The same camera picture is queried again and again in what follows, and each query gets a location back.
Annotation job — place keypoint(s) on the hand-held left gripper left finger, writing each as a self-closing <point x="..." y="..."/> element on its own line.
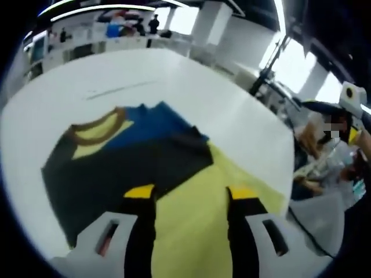
<point x="139" y="237"/>

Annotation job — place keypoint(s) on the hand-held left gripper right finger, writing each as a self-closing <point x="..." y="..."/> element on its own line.
<point x="240" y="246"/>

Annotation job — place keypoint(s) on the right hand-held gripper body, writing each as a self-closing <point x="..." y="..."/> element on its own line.
<point x="358" y="100"/>

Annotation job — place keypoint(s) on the yellow blue grey long-sleeved garment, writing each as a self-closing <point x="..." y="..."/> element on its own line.
<point x="191" y="220"/>

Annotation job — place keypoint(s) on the person's right hand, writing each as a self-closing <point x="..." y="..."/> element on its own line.
<point x="365" y="144"/>

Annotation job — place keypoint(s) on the grey mesh chair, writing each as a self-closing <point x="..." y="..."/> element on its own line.
<point x="319" y="214"/>

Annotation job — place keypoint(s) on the white square pillar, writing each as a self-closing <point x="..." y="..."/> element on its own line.
<point x="211" y="26"/>

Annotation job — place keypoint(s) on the white desk row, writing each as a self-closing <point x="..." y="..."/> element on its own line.
<point x="121" y="46"/>

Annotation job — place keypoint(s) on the blue storage bin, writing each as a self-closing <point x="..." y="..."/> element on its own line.
<point x="113" y="29"/>

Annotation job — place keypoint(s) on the blue-framed cabinet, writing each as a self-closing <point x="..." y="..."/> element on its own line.
<point x="38" y="50"/>

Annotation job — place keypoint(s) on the long ceiling light strip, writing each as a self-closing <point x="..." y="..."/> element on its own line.
<point x="101" y="10"/>
<point x="72" y="6"/>

